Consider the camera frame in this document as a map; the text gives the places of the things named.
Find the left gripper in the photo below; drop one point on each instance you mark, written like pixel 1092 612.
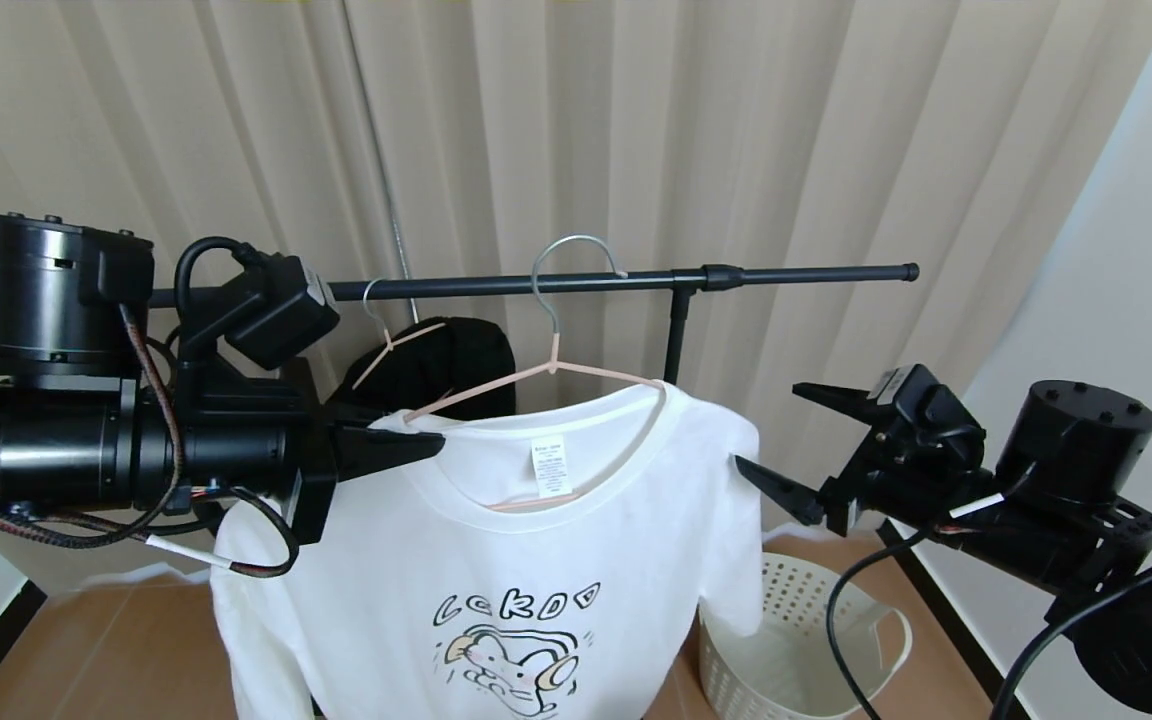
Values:
pixel 236 455

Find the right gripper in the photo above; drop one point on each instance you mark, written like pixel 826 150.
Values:
pixel 916 485

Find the white garment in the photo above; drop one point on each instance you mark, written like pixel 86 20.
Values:
pixel 386 560

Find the pink clothes hanger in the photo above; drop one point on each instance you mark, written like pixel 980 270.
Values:
pixel 554 350
pixel 406 335

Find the black shorts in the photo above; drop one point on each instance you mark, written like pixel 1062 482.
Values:
pixel 476 360

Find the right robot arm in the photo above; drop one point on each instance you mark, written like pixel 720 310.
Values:
pixel 1076 440

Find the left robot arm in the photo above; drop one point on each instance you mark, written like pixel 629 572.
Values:
pixel 46 300

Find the black clothes rack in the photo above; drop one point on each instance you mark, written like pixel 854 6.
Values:
pixel 786 275

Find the white laundry basket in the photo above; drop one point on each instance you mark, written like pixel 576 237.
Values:
pixel 796 660

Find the beige curtain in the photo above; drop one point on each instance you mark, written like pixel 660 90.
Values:
pixel 736 130

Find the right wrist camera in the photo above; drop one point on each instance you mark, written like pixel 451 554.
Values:
pixel 926 410

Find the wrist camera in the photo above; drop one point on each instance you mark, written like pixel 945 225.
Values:
pixel 926 410
pixel 276 310

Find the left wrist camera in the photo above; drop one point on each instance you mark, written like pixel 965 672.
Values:
pixel 276 310

